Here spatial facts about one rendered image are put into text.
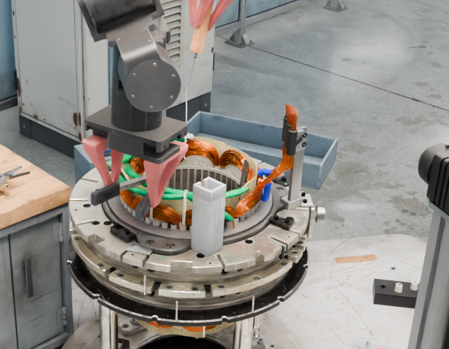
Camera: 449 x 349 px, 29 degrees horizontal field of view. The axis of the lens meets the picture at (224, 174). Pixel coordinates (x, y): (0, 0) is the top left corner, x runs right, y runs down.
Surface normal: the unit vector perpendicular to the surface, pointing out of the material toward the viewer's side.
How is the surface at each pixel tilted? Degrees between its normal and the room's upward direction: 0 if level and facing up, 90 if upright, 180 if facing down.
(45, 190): 0
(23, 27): 90
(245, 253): 0
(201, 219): 90
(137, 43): 21
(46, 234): 90
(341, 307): 0
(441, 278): 90
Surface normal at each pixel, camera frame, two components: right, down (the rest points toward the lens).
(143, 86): 0.22, 0.45
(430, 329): -0.90, 0.16
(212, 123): -0.35, 0.43
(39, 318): 0.71, 0.37
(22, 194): 0.05, -0.88
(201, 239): -0.66, 0.32
